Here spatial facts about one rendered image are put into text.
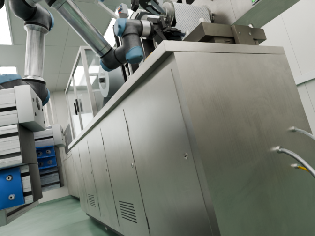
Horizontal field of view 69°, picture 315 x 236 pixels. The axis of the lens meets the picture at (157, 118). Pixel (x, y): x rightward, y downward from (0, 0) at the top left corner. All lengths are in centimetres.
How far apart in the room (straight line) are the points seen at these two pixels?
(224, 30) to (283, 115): 44
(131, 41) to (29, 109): 56
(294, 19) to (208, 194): 342
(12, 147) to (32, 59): 80
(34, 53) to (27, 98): 75
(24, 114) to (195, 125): 47
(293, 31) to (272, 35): 31
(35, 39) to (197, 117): 95
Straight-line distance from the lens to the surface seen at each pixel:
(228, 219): 78
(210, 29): 105
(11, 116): 61
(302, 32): 386
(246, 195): 84
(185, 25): 128
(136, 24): 107
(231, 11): 143
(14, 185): 64
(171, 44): 80
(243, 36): 114
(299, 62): 383
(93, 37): 106
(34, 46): 136
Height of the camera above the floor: 55
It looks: 9 degrees up
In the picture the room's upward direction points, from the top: 13 degrees counter-clockwise
